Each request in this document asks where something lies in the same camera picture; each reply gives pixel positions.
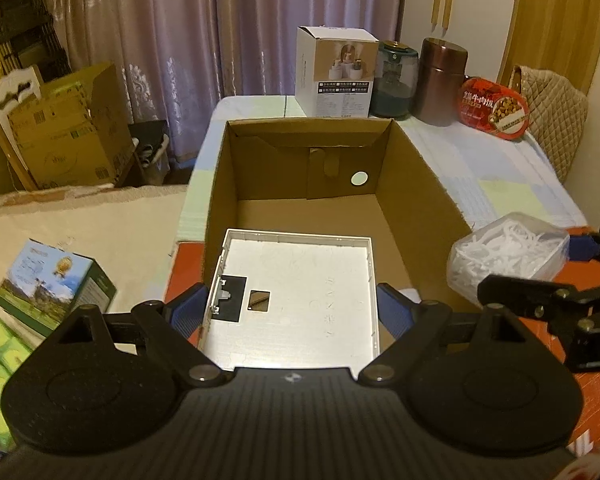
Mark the beige bedspread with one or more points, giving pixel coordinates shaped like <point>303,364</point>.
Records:
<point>80,230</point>

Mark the white product box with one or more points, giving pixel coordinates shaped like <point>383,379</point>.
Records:
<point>337,75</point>

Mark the beige quilted chair cover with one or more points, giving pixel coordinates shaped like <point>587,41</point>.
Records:
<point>555,115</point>

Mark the white ornate chair back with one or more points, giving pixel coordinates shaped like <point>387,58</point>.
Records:
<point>15,87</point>

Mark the red oval food container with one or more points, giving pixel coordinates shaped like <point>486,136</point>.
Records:
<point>495,107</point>

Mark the clear plastic box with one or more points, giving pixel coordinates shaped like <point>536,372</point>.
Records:
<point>505,255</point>

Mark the purple curtain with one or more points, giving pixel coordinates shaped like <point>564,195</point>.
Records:
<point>205,35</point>

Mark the wooden door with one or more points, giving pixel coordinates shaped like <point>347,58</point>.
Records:
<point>555,15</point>

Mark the green glass jar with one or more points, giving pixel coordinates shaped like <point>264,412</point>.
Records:
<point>392,85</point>

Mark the dark shoe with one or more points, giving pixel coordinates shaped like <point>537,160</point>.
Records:
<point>152,152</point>

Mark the brown cardboard box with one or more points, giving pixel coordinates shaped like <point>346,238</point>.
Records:
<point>420,200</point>

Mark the wooden wall strip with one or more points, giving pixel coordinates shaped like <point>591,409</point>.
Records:
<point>448,2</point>
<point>437,2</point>

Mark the black folding rack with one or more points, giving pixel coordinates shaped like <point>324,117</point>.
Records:
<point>20,20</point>

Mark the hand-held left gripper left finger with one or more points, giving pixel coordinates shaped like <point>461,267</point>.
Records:
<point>190,306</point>

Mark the green scenic picture box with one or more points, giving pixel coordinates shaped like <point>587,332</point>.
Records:
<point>50,285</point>

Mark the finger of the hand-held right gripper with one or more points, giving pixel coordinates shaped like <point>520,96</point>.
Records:
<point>582,247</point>
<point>520,292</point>

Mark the printed cardboard storage box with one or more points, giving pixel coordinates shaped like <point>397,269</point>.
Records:
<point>70,130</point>

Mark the brown metal canister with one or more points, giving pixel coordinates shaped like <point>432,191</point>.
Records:
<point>437,85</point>

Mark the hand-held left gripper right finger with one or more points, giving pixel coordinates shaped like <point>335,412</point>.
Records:
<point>393,308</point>

